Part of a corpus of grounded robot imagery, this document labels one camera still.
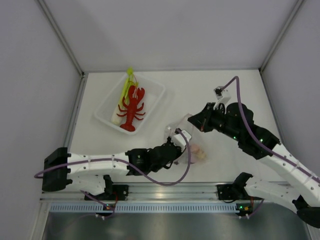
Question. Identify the red fake lobster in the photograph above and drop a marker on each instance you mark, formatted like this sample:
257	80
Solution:
132	111

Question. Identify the white slotted cable duct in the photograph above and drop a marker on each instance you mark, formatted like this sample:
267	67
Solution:
207	207

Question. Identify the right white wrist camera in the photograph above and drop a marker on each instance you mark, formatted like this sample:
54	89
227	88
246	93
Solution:
222	95

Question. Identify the aluminium frame post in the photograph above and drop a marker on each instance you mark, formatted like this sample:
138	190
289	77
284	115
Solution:
59	34
298	4

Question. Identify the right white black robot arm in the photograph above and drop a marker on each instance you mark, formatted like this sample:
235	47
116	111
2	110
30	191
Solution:
261	144

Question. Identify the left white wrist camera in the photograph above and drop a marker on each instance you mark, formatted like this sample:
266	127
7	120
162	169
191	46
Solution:
181	137

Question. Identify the translucent white plastic basket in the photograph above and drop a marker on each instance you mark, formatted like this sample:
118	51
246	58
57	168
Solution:
154	92

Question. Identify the fake green leek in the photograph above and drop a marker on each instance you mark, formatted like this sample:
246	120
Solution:
129	81

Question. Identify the left aluminium frame post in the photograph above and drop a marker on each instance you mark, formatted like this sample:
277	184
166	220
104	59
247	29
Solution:
59	34

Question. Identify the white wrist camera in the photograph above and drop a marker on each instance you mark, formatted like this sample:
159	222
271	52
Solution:
181	137
222	95

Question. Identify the right aluminium frame post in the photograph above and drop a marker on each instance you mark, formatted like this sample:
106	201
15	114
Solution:
298	4

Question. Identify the clear zip top bag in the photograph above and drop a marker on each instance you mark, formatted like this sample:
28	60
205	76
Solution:
196	134

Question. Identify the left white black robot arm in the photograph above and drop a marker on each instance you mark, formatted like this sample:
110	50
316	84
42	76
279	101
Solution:
93	173

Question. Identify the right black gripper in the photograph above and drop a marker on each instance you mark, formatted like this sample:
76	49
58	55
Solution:
202	120

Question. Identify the aluminium rail base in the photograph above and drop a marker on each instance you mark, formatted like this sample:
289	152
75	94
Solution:
150	192

